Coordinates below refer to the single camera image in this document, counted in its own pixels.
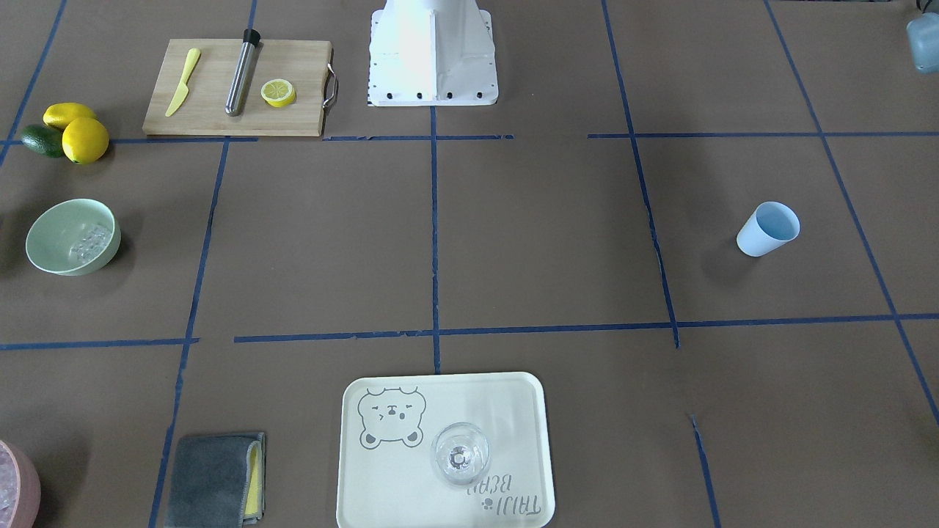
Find wooden cutting board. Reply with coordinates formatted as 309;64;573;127
141;40;340;138

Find pink bowl of ice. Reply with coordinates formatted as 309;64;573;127
1;440;41;527

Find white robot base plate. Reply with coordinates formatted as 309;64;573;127
367;1;500;107

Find brown paper table mat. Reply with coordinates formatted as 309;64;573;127
2;1;937;527

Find mint green bowl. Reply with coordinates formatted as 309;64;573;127
26;198;122;276

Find yellow lemon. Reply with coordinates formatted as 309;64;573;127
62;117;110;164
43;101;97;131

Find ice cubes in green bowl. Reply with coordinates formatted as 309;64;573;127
68;224;114;266

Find lemon half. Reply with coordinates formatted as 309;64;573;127
260;79;296;108

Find light blue plastic cup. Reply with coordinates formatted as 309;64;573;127
737;201;801;257

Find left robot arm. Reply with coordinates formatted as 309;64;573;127
906;11;938;74

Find cream bear serving tray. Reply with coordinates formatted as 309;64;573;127
336;372;556;527

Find yellow plastic knife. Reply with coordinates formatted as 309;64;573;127
164;48;201;117

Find clear wine glass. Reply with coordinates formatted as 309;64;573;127
431;422;491;487

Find green lime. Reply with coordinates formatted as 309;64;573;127
20;124;66;159

